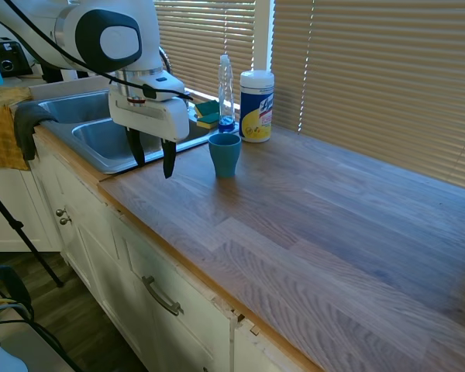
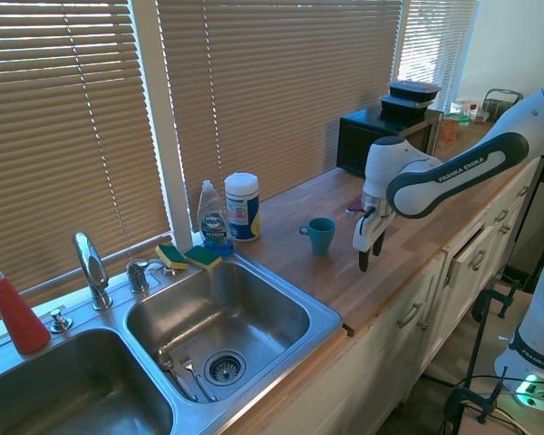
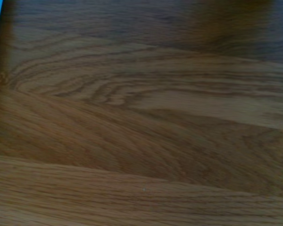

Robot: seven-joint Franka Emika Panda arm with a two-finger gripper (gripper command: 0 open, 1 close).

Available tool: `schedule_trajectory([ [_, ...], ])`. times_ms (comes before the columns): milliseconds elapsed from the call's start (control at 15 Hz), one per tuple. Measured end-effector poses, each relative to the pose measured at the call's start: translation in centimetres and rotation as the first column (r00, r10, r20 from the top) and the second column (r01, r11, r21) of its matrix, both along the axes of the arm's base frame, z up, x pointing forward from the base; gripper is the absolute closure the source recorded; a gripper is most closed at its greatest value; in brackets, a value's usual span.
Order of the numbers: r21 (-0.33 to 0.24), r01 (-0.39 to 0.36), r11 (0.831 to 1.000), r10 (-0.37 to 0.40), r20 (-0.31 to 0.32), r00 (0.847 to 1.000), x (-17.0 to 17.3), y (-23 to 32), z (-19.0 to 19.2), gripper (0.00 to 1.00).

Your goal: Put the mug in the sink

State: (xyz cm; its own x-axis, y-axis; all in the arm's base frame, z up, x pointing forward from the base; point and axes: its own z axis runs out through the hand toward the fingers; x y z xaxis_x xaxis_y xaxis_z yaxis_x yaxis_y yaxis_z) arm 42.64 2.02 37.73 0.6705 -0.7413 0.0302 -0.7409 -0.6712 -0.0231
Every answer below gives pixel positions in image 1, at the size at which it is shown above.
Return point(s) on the yellow green sponge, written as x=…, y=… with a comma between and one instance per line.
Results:
x=208, y=122
x=207, y=107

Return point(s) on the grey cloth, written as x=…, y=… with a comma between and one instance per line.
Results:
x=27, y=124

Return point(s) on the clear dish soap bottle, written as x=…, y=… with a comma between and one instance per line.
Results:
x=225, y=89

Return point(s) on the chrome faucet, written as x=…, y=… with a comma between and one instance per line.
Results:
x=166, y=62

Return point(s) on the stainless steel double sink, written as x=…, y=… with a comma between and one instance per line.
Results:
x=97, y=145

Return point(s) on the black tripod stand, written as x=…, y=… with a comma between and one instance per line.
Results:
x=23, y=236

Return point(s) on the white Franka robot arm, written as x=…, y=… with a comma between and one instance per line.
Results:
x=104, y=38

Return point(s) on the tan window blind over sink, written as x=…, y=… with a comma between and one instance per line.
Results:
x=205, y=42

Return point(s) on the blue plastic mug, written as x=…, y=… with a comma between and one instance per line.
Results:
x=225, y=159

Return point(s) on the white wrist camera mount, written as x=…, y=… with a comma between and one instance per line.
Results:
x=164, y=83

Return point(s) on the white kitchen cabinet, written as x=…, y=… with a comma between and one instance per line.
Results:
x=112, y=263

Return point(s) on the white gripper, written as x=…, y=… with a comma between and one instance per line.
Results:
x=151, y=118

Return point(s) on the wide tan window blind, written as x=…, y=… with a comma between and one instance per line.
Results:
x=376, y=77

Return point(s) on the Lysol wipes canister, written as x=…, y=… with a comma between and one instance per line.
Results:
x=256, y=112

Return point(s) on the round metal cabinet knob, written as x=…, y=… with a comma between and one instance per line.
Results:
x=60, y=212
x=65, y=221

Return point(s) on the black toaster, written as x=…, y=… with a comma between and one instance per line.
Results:
x=9, y=58

